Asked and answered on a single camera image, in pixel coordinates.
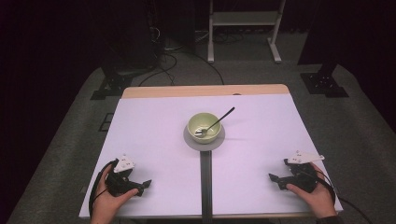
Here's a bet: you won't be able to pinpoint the dark cabinet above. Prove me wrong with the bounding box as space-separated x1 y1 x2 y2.
163 0 198 54

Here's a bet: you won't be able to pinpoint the person's right hand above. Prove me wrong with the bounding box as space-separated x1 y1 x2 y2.
286 162 339 219

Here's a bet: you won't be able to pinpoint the person's left hand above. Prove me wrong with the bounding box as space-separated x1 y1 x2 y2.
90 163 140 222

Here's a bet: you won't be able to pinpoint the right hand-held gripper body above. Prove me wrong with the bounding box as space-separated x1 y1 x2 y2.
283 150 325 193

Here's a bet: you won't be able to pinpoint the white metal stand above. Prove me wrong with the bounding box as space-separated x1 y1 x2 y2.
206 0 287 64

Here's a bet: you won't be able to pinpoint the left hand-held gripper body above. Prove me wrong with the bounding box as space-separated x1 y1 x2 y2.
106 154 140 198

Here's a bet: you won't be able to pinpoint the black floor cables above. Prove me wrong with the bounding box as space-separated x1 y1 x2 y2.
137 51 226 87

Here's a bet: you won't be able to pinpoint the left hand-held gripper black cable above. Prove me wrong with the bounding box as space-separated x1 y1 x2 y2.
88 159 120 219

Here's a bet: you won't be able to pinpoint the right hand-held gripper black cable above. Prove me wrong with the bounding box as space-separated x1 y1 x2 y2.
313 169 374 224

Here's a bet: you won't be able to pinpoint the pale green bowl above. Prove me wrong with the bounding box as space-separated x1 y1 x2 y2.
187 112 223 145

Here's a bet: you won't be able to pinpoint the hand-held gripper black cable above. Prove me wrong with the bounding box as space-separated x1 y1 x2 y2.
88 159 120 219
313 169 374 224

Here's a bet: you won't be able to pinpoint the black stand base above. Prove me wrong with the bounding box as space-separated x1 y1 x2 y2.
300 63 350 99
90 65 157 101

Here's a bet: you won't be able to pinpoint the grey round coaster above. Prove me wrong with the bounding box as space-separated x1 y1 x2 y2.
182 123 226 152

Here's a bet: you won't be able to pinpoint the metal spoon with black handle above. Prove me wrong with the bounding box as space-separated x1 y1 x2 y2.
194 106 236 138

